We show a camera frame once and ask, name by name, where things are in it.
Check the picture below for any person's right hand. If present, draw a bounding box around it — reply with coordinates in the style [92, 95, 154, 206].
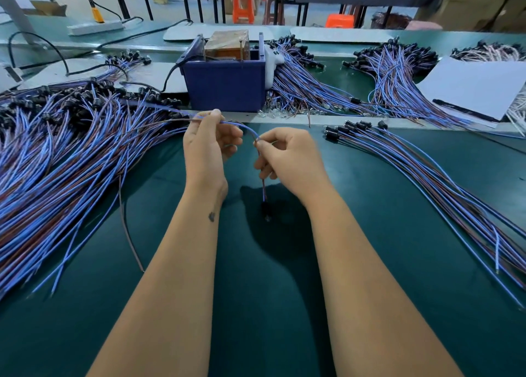
[253, 127, 334, 209]

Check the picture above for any person's left hand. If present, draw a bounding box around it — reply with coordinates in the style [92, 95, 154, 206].
[183, 109, 245, 201]

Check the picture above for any blue brown plug cable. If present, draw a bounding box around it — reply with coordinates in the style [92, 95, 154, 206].
[191, 114, 274, 223]

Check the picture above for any blue plastic tester box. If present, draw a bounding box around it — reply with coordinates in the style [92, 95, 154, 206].
[178, 34, 269, 113]

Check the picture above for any pile of wired lamps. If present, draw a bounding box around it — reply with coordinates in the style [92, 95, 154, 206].
[0, 77, 194, 300]
[323, 120, 526, 308]

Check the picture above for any person's right forearm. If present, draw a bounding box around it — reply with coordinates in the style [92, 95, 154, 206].
[304, 194, 463, 377]

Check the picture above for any person's left forearm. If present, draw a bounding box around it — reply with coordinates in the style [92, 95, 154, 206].
[86, 188, 230, 377]

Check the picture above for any white power strip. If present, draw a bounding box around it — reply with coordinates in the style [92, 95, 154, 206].
[67, 19, 124, 36]

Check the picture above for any white flat mat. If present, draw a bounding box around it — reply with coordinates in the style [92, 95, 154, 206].
[163, 23, 290, 42]
[290, 26, 397, 44]
[20, 59, 188, 94]

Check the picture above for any brown cardboard block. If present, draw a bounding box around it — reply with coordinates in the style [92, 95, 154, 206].
[204, 30, 250, 62]

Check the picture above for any orange plastic stool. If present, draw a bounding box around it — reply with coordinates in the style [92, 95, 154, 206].
[232, 0, 256, 24]
[325, 13, 356, 29]

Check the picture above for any black pen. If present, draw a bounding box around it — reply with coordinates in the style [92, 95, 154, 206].
[432, 99, 501, 123]

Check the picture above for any pink plastic stool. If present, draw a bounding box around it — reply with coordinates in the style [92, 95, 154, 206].
[405, 20, 443, 32]

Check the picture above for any white paper sheet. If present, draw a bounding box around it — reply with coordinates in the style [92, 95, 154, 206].
[416, 56, 526, 123]

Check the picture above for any white plastic device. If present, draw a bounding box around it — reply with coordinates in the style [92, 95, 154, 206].
[0, 64, 24, 94]

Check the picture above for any open cardboard box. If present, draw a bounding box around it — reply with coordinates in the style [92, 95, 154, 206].
[28, 0, 68, 17]

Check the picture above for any grey metal pole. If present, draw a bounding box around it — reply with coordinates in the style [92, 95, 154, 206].
[0, 0, 38, 33]

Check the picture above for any stack of large cardboard boxes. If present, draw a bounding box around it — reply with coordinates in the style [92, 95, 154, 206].
[415, 0, 526, 33]

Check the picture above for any loose grey wire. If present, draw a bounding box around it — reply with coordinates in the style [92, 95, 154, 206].
[117, 184, 146, 274]

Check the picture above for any black power cable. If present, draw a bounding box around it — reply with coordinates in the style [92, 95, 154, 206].
[8, 18, 194, 76]

